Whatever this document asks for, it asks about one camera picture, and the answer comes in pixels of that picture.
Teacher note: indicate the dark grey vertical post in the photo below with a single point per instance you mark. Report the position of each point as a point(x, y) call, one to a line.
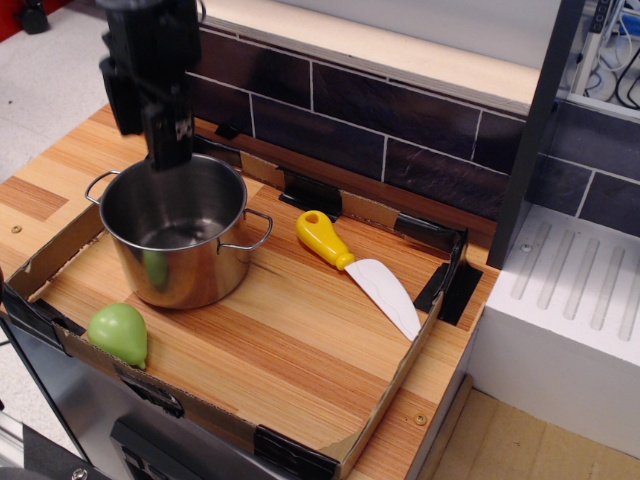
point(513, 209)

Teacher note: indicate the cardboard fence with black tape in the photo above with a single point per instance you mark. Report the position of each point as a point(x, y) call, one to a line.
point(295, 364)

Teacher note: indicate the black object on floor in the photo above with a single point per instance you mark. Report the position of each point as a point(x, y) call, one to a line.
point(33, 17)

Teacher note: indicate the white grooved sink drainboard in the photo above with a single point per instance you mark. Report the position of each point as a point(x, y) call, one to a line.
point(575, 279)

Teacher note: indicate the yellow handled toy knife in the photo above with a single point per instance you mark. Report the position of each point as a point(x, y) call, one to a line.
point(316, 231)

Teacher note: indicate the stainless steel pot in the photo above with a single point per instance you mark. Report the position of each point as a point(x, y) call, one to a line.
point(185, 235)

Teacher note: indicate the green toy pear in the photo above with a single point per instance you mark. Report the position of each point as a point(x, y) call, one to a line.
point(120, 330)

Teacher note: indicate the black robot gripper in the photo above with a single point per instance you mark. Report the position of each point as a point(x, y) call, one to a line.
point(151, 46)

